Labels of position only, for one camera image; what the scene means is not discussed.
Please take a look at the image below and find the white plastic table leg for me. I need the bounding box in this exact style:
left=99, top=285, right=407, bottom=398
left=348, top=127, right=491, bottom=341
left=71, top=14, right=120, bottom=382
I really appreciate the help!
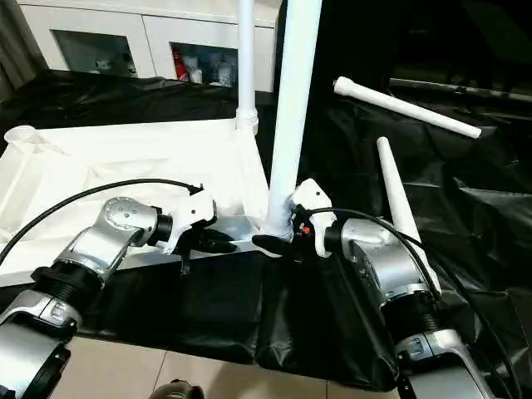
left=234, top=0, right=260, bottom=137
left=260, top=0, right=324, bottom=241
left=375, top=137, right=442, bottom=295
left=332, top=75, right=484, bottom=140

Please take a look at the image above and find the black work mat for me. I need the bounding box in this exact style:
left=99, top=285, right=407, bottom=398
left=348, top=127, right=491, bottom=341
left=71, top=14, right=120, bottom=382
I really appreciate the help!
left=0, top=68, right=532, bottom=394

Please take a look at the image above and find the black left robot foot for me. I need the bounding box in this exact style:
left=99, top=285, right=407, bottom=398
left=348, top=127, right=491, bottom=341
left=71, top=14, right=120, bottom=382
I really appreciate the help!
left=150, top=377, right=205, bottom=399

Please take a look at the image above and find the red package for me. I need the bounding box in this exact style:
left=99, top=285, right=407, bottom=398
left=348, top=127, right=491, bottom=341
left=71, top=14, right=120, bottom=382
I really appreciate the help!
left=174, top=49, right=189, bottom=81

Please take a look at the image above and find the white glass-door cabinet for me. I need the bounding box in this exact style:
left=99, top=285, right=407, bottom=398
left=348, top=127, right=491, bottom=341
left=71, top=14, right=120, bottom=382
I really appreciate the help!
left=18, top=0, right=280, bottom=93

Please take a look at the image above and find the grey curtain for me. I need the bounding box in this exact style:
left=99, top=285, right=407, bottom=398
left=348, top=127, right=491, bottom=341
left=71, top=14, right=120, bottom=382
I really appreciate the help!
left=0, top=0, right=43, bottom=96

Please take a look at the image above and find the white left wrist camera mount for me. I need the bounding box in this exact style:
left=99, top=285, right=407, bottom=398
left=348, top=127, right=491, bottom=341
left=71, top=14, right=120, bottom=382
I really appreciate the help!
left=163, top=189, right=218, bottom=256

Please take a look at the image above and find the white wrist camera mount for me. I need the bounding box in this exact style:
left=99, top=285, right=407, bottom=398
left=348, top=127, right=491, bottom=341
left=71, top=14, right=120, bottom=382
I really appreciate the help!
left=163, top=189, right=218, bottom=256
left=289, top=177, right=337, bottom=259

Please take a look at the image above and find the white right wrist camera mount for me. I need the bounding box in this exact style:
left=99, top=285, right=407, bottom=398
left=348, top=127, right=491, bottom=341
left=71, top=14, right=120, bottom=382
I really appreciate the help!
left=289, top=177, right=337, bottom=259

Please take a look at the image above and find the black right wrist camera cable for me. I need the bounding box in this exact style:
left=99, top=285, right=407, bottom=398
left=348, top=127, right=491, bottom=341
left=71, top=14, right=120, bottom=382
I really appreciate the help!
left=299, top=206, right=525, bottom=399

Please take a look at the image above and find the dark metal rail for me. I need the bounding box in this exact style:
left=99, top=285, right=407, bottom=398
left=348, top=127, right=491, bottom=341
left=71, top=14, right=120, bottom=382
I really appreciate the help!
left=387, top=76, right=532, bottom=104

